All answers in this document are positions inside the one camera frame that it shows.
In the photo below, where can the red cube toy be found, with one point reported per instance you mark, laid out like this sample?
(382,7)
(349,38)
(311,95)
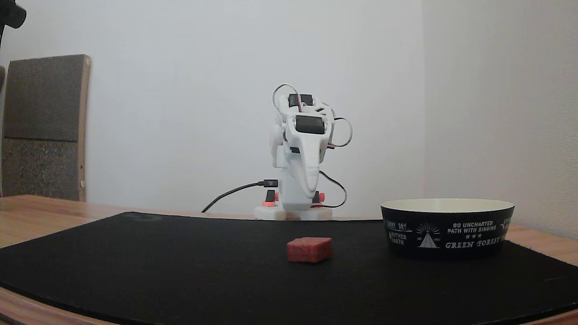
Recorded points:
(309,249)

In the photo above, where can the black bowl with white print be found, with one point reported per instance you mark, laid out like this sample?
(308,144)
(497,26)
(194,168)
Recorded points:
(447,234)

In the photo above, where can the orange black table clamp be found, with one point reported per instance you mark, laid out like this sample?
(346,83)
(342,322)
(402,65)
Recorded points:
(270,197)
(319,197)

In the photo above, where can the black felt mat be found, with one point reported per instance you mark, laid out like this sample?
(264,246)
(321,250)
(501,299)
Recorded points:
(180,271)

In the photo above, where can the black camera on stand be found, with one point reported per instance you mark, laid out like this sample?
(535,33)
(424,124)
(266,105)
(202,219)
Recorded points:
(11,13)

